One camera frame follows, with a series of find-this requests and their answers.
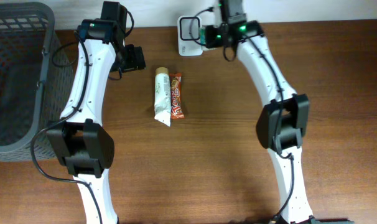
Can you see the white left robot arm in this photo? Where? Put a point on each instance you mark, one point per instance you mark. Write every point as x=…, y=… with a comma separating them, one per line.
x=79, y=140

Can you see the red chocolate bar wrapper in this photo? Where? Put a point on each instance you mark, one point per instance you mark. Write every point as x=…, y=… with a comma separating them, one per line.
x=175, y=89

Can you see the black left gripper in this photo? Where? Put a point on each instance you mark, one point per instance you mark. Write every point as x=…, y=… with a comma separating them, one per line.
x=135, y=57

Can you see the white cream tube gold cap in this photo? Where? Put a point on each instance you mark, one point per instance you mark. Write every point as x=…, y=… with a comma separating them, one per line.
x=162, y=98

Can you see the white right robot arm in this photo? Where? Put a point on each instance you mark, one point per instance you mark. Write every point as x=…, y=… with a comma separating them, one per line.
x=283, y=120

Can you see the teal Kleenex tissue pack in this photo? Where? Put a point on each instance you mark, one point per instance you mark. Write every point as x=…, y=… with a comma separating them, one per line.
x=201, y=33

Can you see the grey plastic mesh basket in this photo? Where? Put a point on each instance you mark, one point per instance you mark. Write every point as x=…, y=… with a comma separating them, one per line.
x=34, y=85

